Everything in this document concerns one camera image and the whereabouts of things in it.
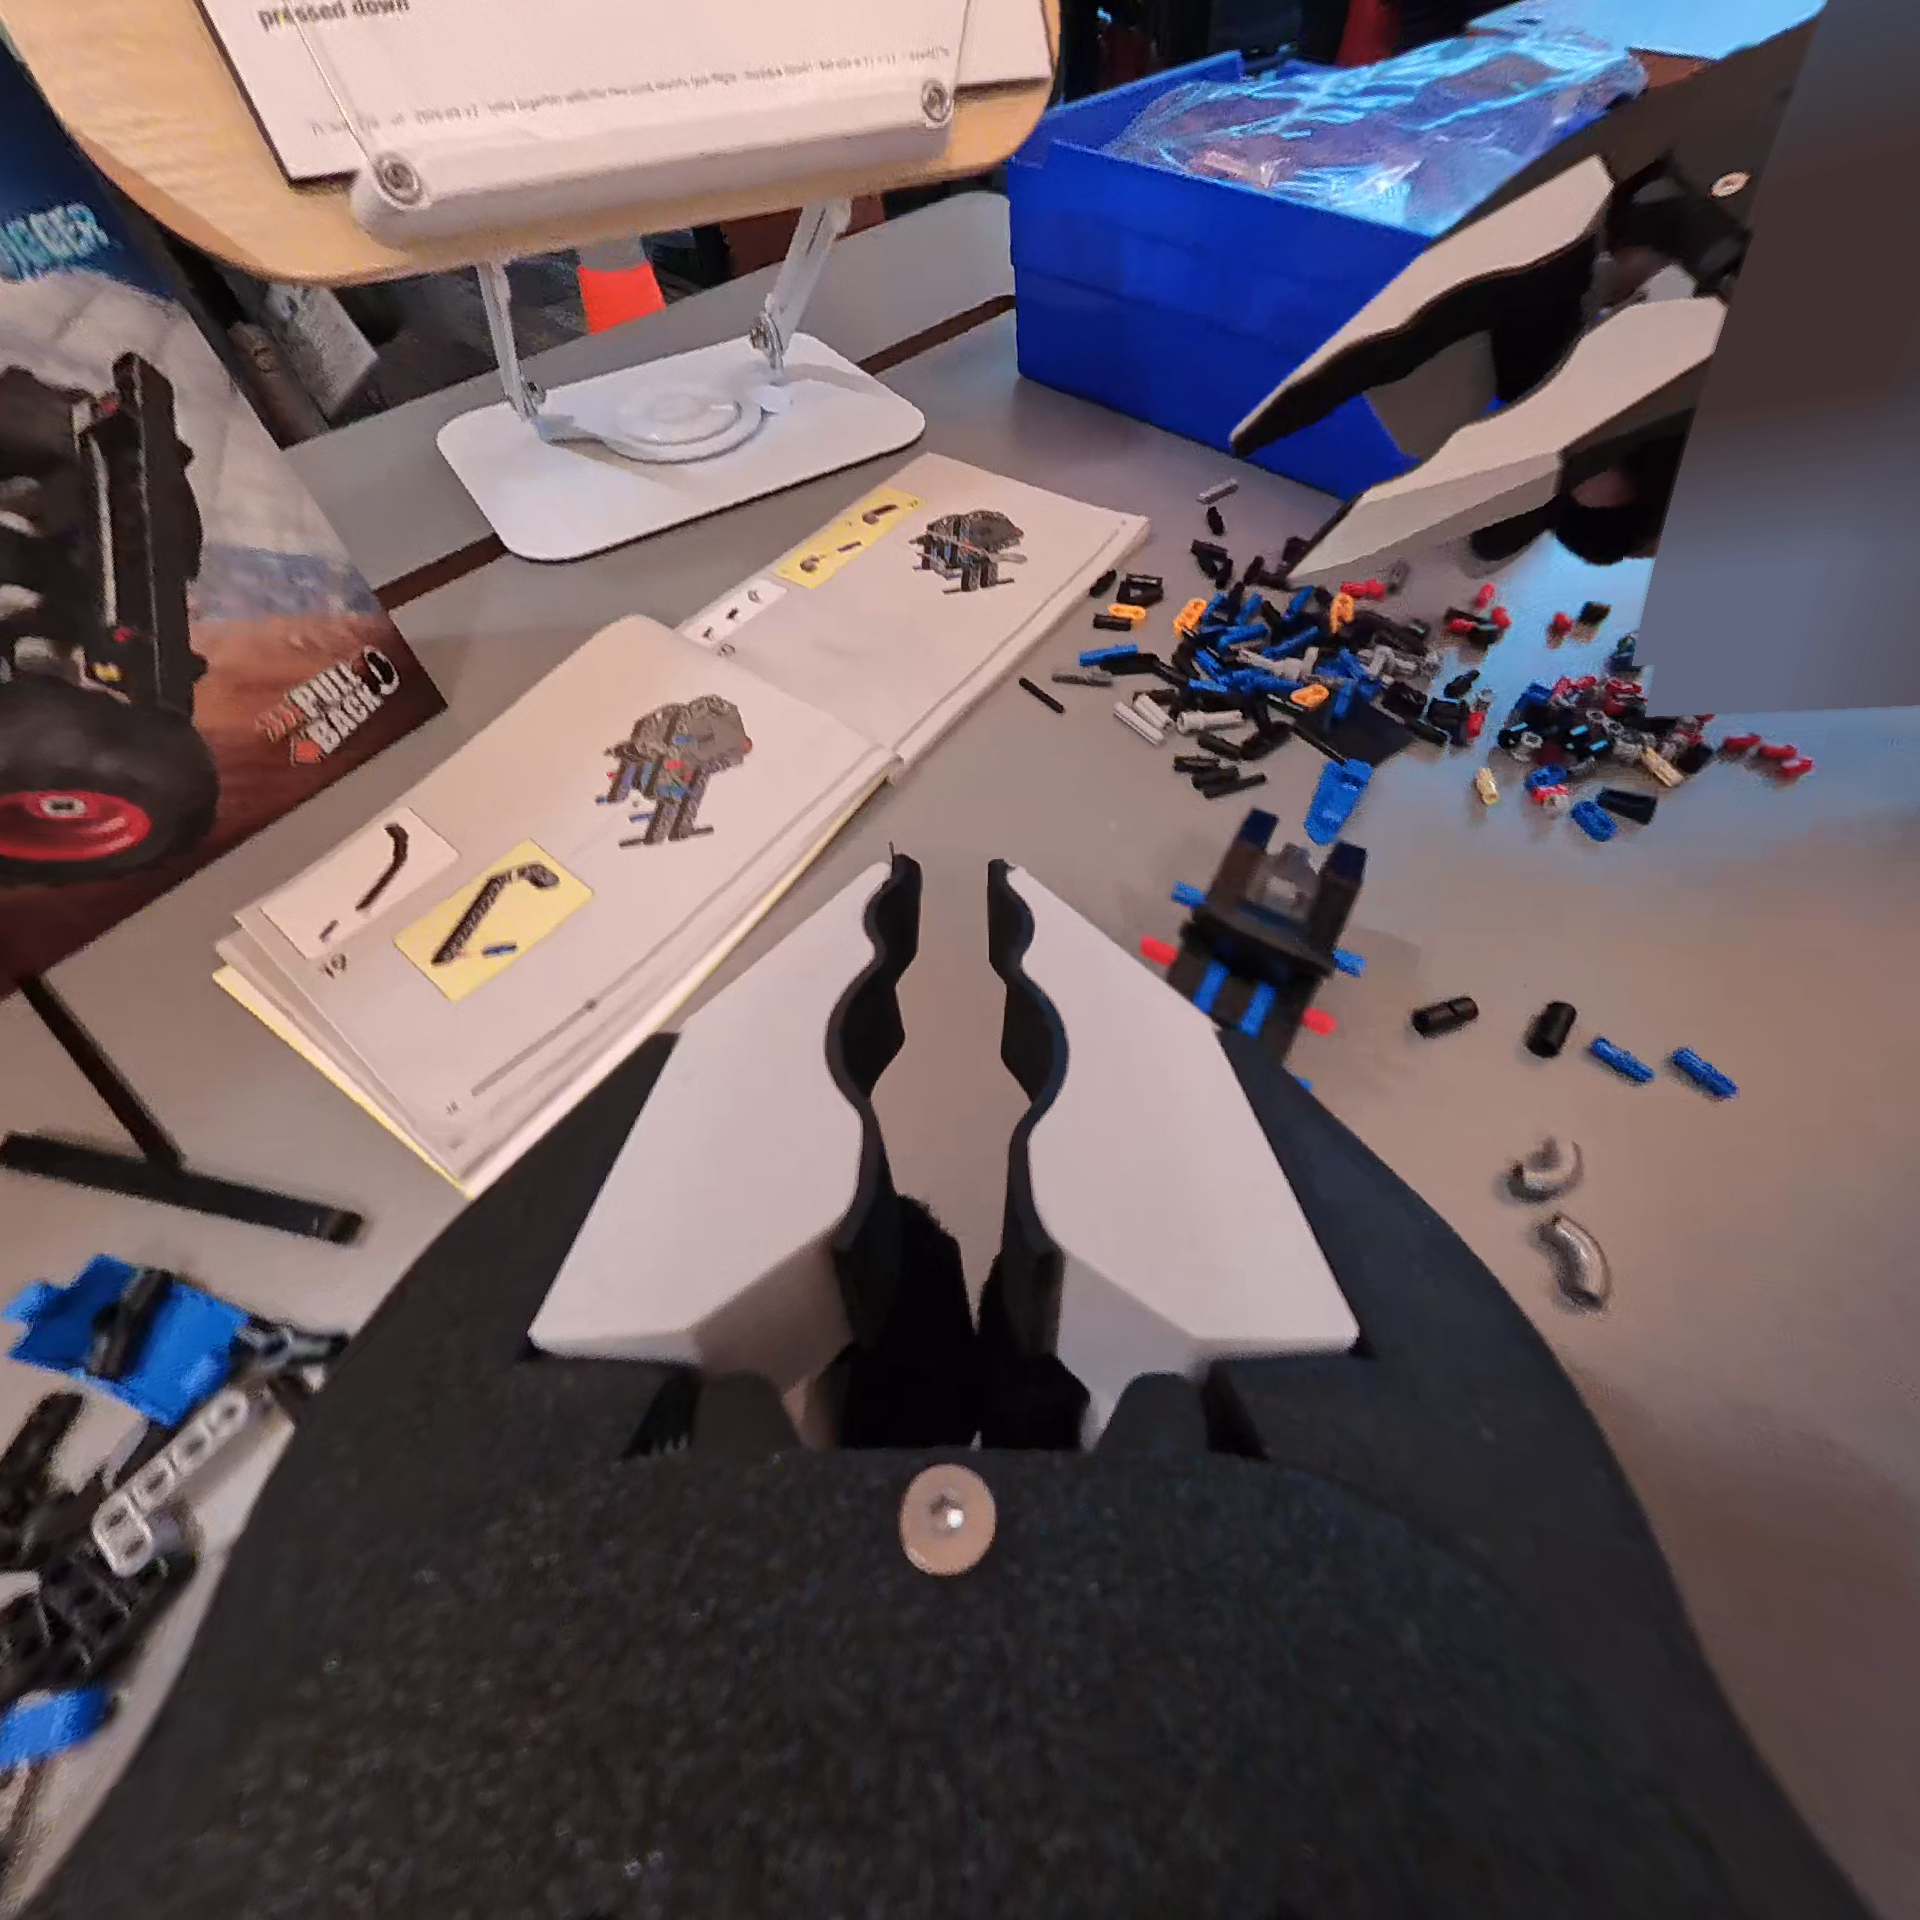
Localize blue plastic bin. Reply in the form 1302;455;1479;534
1000;44;1653;501

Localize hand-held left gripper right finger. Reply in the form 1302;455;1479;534
978;862;1358;1447

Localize white paper sheets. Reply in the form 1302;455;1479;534
195;0;1058;189

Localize printed lego set box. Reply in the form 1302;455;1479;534
0;48;447;994

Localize pile of red black lego pins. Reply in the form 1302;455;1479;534
1437;590;1818;848

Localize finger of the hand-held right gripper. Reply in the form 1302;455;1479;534
1229;154;1619;460
1286;295;1729;590

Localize blue lego panel assembly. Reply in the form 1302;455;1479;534
0;1252;350;1429

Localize orange cone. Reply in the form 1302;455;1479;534
578;254;667;337

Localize wooden board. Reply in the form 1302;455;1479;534
0;0;1067;291

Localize grey lego beam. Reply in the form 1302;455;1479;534
87;1394;252;1580

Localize black lego chassis assembly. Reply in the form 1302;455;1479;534
0;1394;202;1803

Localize lego instruction booklet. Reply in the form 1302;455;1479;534
212;451;1156;1197

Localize black bar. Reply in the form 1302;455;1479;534
0;1131;364;1246

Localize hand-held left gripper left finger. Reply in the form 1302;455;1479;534
530;857;982;1447

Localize pile of black blue lego pins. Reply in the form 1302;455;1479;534
1018;481;1506;810

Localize black blue lego subassembly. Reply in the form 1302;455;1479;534
1170;810;1369;1058

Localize white document stand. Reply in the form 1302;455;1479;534
344;83;1058;566

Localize clear plastic bag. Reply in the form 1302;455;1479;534
1101;36;1647;232

